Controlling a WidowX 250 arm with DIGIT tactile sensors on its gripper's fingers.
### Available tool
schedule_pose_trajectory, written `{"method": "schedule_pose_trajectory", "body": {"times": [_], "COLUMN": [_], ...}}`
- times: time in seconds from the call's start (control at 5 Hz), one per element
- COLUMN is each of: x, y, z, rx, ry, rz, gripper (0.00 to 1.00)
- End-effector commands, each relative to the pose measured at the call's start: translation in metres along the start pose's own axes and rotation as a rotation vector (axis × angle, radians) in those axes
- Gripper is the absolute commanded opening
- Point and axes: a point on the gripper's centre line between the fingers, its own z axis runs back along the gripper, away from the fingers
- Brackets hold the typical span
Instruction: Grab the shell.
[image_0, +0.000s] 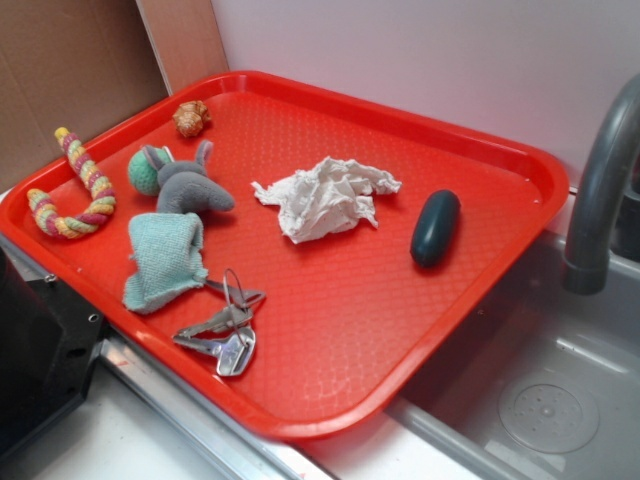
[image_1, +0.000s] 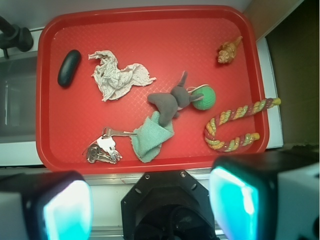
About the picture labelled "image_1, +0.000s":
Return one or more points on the multicolour twisted rope toy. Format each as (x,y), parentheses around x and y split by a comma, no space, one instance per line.
(224,117)

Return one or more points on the grey plush bunny toy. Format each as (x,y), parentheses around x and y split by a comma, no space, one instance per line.
(169,104)

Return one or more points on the red plastic tray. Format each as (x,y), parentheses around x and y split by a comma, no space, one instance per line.
(167,41)

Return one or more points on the brown spiral seashell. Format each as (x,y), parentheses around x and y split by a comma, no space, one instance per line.
(228,51)

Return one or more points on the black octagonal mount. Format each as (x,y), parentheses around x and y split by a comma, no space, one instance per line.
(168,205)

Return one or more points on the green rubber ball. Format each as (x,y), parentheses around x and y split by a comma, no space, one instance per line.
(208,100)

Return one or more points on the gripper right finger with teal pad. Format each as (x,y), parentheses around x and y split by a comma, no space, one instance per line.
(274,195)

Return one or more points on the silver key bunch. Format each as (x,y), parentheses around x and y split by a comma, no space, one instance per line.
(103,149)

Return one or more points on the black oval stone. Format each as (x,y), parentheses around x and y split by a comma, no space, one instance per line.
(68,68)

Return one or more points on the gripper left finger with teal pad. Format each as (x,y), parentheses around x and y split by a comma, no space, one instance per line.
(45,206)

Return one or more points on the crumpled white cloth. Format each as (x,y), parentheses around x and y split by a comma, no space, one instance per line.
(113,82)

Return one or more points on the black clamp mount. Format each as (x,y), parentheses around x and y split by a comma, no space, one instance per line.
(13,36)

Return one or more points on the light green folded cloth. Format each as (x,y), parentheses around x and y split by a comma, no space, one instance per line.
(150,136)

